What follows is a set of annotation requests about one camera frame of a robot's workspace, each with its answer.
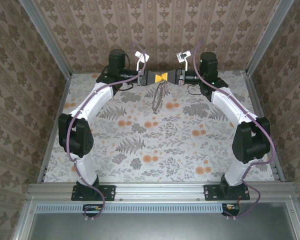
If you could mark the large patterned keyring hoop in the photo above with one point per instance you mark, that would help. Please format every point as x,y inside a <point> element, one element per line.
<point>154,102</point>

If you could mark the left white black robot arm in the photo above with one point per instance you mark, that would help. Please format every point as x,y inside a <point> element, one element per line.
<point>100,100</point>

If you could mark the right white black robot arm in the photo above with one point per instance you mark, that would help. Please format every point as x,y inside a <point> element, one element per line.
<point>230,107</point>

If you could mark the grey metal sheet panel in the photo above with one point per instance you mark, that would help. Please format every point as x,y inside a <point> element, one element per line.
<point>160,227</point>

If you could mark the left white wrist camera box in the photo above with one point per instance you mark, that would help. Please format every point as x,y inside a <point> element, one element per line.
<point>141,55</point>

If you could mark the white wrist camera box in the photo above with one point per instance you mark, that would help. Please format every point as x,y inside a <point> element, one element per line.
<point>141,55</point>
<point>183,56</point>

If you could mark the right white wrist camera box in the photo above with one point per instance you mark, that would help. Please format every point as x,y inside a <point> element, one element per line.
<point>183,56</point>

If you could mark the aluminium table side rail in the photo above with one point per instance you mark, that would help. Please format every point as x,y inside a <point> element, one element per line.
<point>255,100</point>
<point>60,110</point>

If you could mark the aluminium frame post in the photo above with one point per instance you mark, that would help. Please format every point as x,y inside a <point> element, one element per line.
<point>47,37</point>
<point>267,37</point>

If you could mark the aluminium table edge rail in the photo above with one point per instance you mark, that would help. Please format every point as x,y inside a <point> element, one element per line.
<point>160,191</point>

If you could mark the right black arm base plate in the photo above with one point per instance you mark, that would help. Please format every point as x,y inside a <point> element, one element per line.
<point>211,192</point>

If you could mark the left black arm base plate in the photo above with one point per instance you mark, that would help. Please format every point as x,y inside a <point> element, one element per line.
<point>107,192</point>

